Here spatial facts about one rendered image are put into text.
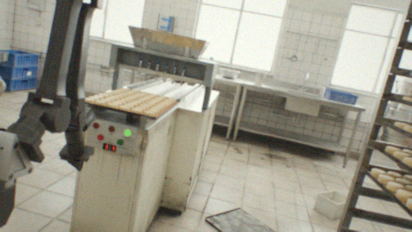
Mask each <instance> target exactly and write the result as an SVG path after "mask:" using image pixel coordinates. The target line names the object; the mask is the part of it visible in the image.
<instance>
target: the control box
mask: <svg viewBox="0 0 412 232"><path fill-rule="evenodd" d="M94 123H98V124H99V128H98V129H95V128H94V127H93V124H94ZM94 123H93V124H92V125H91V126H90V127H89V128H88V134H87V139H86V145H87V146H93V147H94V148H98V149H101V150H105V149H104V147H105V145H104V144H107V145H108V146H107V149H106V151H111V146H112V145H114V148H113V147H112V148H113V149H114V151H112V152H115V153H121V154H124V155H129V156H133V155H134V154H135V148H136V140H137V135H138V128H136V127H132V126H127V125H124V124H119V123H114V122H112V121H107V120H103V119H98V118H96V119H95V120H94ZM110 126H112V127H114V129H115V131H114V132H113V133H111V132H109V127H110ZM126 130H129V131H130V132H131V134H130V136H126V135H125V131H126ZM100 134H101V135H103V137H104V138H103V140H98V139H97V136H98V135H100ZM118 139H122V140H123V141H124V143H123V144H122V145H119V144H118V143H117V140H118ZM113 149H112V150H113Z"/></svg>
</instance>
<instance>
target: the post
mask: <svg viewBox="0 0 412 232"><path fill-rule="evenodd" d="M407 12H408V13H412V0H407V2H406V5H405V9H404V12H403V14H402V18H401V22H400V26H399V28H398V32H397V36H396V39H395V42H394V43H393V47H392V50H391V54H390V57H389V61H388V64H387V66H386V71H385V74H384V78H383V80H382V84H381V87H380V91H379V94H378V97H377V101H376V104H375V108H374V110H373V115H372V117H371V121H370V125H369V128H368V130H367V132H366V136H365V139H364V142H363V145H362V149H361V153H360V156H359V160H358V163H357V167H356V169H355V174H354V176H353V180H352V183H351V186H350V190H349V193H348V198H347V200H346V203H345V205H344V208H343V211H342V215H341V219H340V222H339V225H338V228H337V232H340V230H341V227H345V228H350V224H351V220H352V218H353V217H349V216H348V215H347V213H346V211H347V209H348V206H351V207H355V208H356V205H357V201H358V199H359V195H356V194H354V192H353V187H354V185H355V184H357V185H361V186H362V184H363V182H364V178H365V174H364V173H363V172H361V171H360V169H359V168H360V165H361V162H366V163H370V160H371V157H372V154H373V150H371V149H369V148H367V147H366V144H367V142H368V139H373V140H377V137H378V135H379V131H380V127H381V126H378V125H376V124H374V120H375V116H376V115H379V116H384V114H385V111H386V108H387V105H388V101H384V100H382V99H381V96H382V92H383V91H387V92H391V91H392V88H393V87H394V84H395V80H396V78H397V76H396V75H389V74H388V73H389V69H390V66H398V67H400V64H401V60H402V57H403V54H404V50H401V49H397V44H398V40H399V39H401V40H405V41H407V40H408V37H409V34H410V31H411V27H412V23H406V22H405V18H406V14H407Z"/></svg>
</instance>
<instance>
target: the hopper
mask: <svg viewBox="0 0 412 232"><path fill-rule="evenodd" d="M127 27H128V30H129V33H130V36H131V39H132V42H133V46H134V47H137V48H144V49H145V50H150V51H154V52H160V53H167V54H171V55H177V56H180V57H187V58H191V59H197V60H198V59H201V57H202V55H203V54H204V53H205V50H206V49H207V47H208V46H209V45H210V44H211V42H210V41H206V40H203V39H197V38H193V37H187V36H182V35H176V34H170V33H166V32H159V31H156V30H150V29H146V28H139V27H135V26H129V25H127Z"/></svg>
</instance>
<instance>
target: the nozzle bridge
mask: <svg viewBox="0 0 412 232"><path fill-rule="evenodd" d="M143 53H144V54H143ZM142 54H143V55H142ZM141 55H142V57H141ZM151 55H152V56H151ZM150 56H151V58H150V60H151V67H150V70H148V69H147V65H148V64H147V63H148V60H149V57H150ZM140 57H141V58H142V61H143V63H142V67H141V68H139V67H138V64H139V63H138V61H139V58H140ZM159 57H161V58H159ZM158 58H159V60H158ZM168 58H170V59H169V60H168ZM157 60H158V62H159V69H158V71H156V62H157ZM167 60H168V62H167ZM177 60H178V62H177V63H176V61H177ZM186 61H187V63H186V64H185V62H186ZM166 62H167V63H168V71H167V73H165V72H164V71H165V65H166ZM175 63H176V75H173V70H174V65H175ZM184 64H185V66H184ZM109 66H111V67H114V70H113V80H112V85H111V90H119V89H120V88H122V87H123V82H124V74H125V69H127V70H133V71H137V72H144V73H146V74H149V75H155V76H159V77H165V78H169V79H175V80H179V81H184V82H191V83H194V84H200V85H203V86H205V91H204V95H203V102H202V106H201V109H202V110H207V108H208V107H209V104H210V100H211V93H212V87H213V84H214V83H215V79H216V72H217V69H218V63H217V62H214V61H207V60H203V59H198V60H197V59H191V58H187V57H180V56H177V55H171V54H167V53H160V52H154V51H150V50H145V49H144V48H137V47H134V46H133V45H130V44H119V43H111V51H110V56H109ZM183 66H184V67H185V75H184V77H182V69H183Z"/></svg>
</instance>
